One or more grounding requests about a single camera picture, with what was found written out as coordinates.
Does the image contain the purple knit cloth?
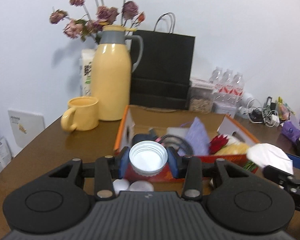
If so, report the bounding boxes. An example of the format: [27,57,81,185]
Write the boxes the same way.
[185,117,210,156]

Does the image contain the water bottle middle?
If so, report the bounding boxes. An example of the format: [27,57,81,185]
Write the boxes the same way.
[215,69,234,101]

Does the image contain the yellow thermos jug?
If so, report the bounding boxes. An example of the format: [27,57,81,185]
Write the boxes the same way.
[90,25,144,121]

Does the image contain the black paper bag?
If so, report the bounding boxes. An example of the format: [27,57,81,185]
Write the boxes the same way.
[130,12,195,110]

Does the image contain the water bottle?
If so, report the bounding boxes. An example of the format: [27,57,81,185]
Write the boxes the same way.
[209,67,223,85]
[230,72,244,105]
[215,69,234,101]

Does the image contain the yellow mug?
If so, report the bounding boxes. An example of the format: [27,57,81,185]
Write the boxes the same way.
[61,96,99,132]

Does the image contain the purple tissue pack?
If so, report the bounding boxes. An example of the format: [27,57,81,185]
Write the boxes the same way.
[281,121,300,143]

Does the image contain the white face mask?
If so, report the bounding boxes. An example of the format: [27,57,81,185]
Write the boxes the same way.
[247,143,294,175]

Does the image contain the colourful snack packet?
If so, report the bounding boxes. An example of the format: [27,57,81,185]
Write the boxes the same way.
[277,96,295,121]

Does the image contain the tangled charger cables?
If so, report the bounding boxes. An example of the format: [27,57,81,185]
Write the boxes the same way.
[244,98,282,128]

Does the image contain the dried rose bouquet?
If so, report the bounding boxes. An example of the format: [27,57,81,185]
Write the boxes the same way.
[49,0,146,43]

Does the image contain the clear seed container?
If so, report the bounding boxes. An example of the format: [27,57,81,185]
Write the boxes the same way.
[189,78,213,113]

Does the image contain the white booklet against wall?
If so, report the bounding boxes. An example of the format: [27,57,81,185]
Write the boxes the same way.
[8,109,45,148]

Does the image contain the orange cardboard box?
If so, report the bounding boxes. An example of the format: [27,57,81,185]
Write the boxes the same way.
[114,105,260,183]

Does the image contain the small white cap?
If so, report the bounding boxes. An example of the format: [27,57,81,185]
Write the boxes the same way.
[129,180,154,192]

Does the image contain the water bottle left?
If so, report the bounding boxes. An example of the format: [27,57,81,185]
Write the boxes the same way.
[209,67,223,85]

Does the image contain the white carton behind jug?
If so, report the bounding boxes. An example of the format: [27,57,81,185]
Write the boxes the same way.
[79,49,96,96]

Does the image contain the small printed tin box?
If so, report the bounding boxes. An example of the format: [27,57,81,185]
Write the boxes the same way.
[212,101,237,118]

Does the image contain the water bottle right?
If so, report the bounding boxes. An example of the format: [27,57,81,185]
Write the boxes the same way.
[230,72,244,105]

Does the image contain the red fabric flower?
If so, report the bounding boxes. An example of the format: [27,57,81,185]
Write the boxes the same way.
[209,135,229,155]

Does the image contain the white round camera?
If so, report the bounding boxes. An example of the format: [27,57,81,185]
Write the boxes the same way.
[238,92,255,116]

